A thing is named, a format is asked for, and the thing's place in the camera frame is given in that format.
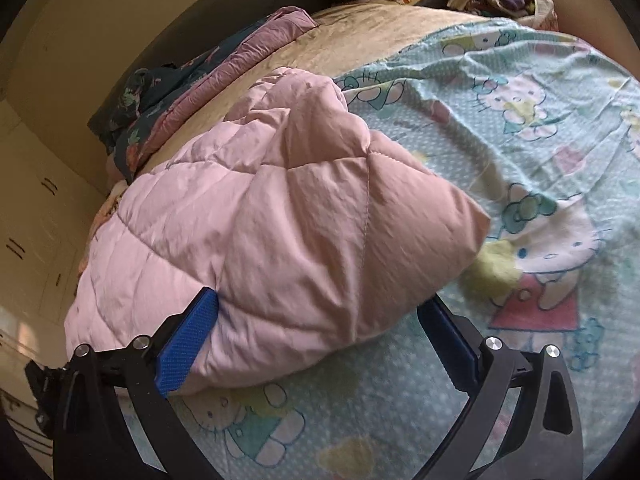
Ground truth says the purple and teal floral quilt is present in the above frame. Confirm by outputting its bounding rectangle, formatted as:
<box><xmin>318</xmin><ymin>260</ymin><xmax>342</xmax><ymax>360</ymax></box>
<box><xmin>99</xmin><ymin>6</ymin><xmax>317</xmax><ymax>183</ymax></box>

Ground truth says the beige bed sheet mattress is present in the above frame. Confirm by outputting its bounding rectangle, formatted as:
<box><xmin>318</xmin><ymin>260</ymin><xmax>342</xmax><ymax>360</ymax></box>
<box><xmin>141</xmin><ymin>0</ymin><xmax>480</xmax><ymax>174</ymax></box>

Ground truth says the dark grey headboard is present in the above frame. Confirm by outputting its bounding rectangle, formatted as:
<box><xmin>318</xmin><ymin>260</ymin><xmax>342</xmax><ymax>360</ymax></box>
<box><xmin>87</xmin><ymin>0</ymin><xmax>324</xmax><ymax>136</ymax></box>

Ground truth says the light blue cartoon blanket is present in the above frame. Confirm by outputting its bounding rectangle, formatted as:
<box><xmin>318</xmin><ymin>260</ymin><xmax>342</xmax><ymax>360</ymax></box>
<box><xmin>117</xmin><ymin>15</ymin><xmax>640</xmax><ymax>480</ymax></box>

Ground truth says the pink quilted jacket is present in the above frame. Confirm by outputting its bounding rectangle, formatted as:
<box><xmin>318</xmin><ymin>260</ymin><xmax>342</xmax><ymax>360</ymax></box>
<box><xmin>64</xmin><ymin>68</ymin><xmax>490</xmax><ymax>391</ymax></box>

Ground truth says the cream built-in wardrobe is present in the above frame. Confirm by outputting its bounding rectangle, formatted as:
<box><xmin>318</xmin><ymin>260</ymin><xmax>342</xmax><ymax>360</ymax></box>
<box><xmin>0</xmin><ymin>98</ymin><xmax>109</xmax><ymax>476</ymax></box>

